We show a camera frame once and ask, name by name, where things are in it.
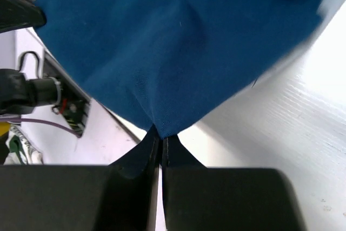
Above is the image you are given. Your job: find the blue t shirt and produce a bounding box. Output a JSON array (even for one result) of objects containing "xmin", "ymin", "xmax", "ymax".
[{"xmin": 35, "ymin": 0, "xmax": 323, "ymax": 137}]

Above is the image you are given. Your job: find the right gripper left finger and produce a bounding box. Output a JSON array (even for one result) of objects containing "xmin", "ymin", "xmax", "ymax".
[{"xmin": 1, "ymin": 128, "xmax": 160, "ymax": 230}]

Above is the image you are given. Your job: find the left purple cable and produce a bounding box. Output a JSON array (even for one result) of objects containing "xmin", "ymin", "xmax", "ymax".
[{"xmin": 0, "ymin": 116, "xmax": 82, "ymax": 137}]

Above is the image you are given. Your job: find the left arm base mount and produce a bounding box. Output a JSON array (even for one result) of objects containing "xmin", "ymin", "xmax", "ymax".
[{"xmin": 43, "ymin": 50, "xmax": 90, "ymax": 137}]

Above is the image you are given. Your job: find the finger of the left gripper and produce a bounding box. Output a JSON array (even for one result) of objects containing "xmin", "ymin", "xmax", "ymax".
[{"xmin": 0, "ymin": 0, "xmax": 46, "ymax": 33}]

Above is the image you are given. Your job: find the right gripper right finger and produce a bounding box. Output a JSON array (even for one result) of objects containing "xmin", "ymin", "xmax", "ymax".
[{"xmin": 162, "ymin": 136, "xmax": 306, "ymax": 230}]

